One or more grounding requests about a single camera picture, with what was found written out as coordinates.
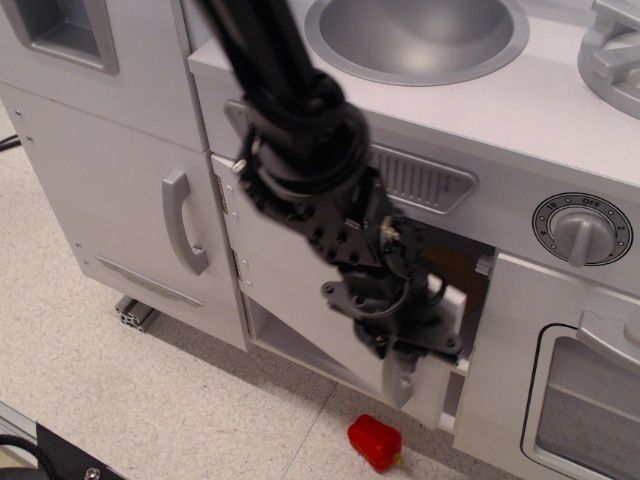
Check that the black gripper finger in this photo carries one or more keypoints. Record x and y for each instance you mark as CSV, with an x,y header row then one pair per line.
x,y
376,341

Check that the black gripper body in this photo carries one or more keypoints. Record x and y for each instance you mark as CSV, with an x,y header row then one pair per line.
x,y
424,316

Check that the grey cabinet door handle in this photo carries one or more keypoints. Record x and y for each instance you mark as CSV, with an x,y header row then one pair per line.
x,y
399,377

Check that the white cabinet door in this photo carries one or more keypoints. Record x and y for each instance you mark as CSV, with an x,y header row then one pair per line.
x,y
289,315

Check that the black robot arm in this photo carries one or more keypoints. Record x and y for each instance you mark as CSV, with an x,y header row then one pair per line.
x,y
305,164

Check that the yellow toy plate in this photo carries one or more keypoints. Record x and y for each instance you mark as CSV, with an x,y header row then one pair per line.
x,y
459,271

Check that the red toy bell pepper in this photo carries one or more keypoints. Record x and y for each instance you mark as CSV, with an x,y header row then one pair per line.
x,y
379,444

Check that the grey vent grille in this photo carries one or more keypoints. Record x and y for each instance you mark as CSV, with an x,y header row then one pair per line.
x,y
422,182

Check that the white oven door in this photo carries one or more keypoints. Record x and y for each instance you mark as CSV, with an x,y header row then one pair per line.
x,y
537,402

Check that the grey timer knob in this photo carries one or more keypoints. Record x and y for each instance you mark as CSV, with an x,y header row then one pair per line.
x,y
582,229

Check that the brass door hinge upper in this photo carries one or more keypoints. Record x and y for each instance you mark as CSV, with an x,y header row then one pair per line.
x,y
222,196

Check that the white toy kitchen unit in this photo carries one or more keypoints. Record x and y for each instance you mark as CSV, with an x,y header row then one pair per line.
x,y
177,403

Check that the aluminium extrusion bar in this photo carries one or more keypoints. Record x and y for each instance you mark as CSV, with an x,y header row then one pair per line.
x,y
136,314

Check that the silver sink bowl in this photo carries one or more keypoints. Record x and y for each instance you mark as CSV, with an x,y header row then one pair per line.
x,y
417,43

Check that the silver fridge emblem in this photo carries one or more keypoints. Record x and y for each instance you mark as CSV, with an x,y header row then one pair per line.
x,y
150,284

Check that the white fridge door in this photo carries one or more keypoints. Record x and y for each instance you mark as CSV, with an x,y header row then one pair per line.
x,y
103,181

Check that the grey stove burner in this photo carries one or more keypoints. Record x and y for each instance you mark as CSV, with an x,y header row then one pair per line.
x,y
608,58

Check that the grey oven door handle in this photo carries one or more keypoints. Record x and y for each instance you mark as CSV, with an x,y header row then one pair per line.
x,y
611,337

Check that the grey fridge door handle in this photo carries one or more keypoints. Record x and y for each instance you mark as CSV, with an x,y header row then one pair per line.
x,y
175,192

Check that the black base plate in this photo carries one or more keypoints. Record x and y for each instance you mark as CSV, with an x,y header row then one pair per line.
x,y
43,454

